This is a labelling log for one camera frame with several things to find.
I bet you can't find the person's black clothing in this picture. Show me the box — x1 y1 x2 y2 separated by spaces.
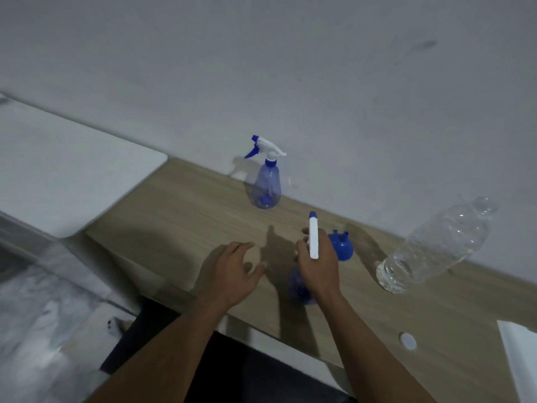
100 295 357 403

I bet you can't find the blue spray bottle white trigger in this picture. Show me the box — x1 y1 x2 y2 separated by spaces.
288 212 320 306
244 135 288 210

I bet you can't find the blue plastic funnel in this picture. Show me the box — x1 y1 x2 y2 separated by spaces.
328 230 354 262

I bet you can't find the person's left forearm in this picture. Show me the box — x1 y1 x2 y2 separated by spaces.
86 296 236 403

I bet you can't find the white box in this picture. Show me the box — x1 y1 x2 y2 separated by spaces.
497 320 537 403

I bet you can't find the person's right forearm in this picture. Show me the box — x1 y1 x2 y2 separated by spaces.
317 293 438 403

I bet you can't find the person's right hand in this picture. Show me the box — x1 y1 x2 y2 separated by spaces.
295 227 341 305

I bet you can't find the clear plastic water bottle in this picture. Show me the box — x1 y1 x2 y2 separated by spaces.
375 196 501 294

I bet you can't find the person's left hand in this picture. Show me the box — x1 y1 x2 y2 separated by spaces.
203 242 268 309

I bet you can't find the white side table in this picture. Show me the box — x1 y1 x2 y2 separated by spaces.
0 93 169 239

